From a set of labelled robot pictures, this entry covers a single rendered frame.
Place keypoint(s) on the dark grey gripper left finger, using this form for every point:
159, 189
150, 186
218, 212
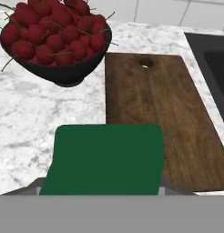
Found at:
31, 190

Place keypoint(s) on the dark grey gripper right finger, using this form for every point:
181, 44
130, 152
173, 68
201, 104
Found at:
169, 190

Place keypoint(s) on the green sponge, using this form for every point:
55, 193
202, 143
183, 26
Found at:
104, 160

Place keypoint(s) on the brown wooden cutting board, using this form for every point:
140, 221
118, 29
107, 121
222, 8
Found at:
165, 121

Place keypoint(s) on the black bowl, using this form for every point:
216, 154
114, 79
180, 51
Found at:
66, 71

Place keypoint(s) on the black sink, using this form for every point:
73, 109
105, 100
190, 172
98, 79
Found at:
214, 66

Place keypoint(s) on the red cherries pile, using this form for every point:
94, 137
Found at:
53, 33

